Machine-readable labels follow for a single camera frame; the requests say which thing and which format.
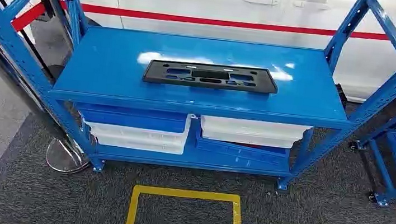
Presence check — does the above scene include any black plastic plate bracket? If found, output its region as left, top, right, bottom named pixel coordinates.
left=142, top=55, right=280, bottom=98

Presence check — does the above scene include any short red barrier belt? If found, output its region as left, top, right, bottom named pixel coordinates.
left=0, top=0, right=48, bottom=52

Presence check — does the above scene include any long red barrier belt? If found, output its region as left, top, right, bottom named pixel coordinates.
left=59, top=0, right=396, bottom=49

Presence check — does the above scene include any black stanchion with chrome base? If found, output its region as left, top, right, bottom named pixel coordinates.
left=0, top=38, right=103, bottom=177

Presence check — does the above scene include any black stanchion post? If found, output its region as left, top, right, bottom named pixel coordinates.
left=37, top=0, right=82, bottom=50

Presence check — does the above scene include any white plastic bin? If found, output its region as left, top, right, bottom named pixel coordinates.
left=197, top=114, right=313, bottom=152
left=90, top=134, right=186, bottom=156
left=79, top=103, right=195, bottom=150

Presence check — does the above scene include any blue metal shelf rack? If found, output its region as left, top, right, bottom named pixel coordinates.
left=0, top=0, right=396, bottom=208

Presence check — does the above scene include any blue plastic bin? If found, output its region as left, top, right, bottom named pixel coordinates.
left=192, top=127, right=294, bottom=174
left=75, top=101, right=189, bottom=136

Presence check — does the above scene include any yellow floor tape square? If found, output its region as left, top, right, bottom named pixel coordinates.
left=124, top=182, right=249, bottom=224

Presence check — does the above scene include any dark grey carpet mat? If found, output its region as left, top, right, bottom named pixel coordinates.
left=0, top=61, right=396, bottom=224

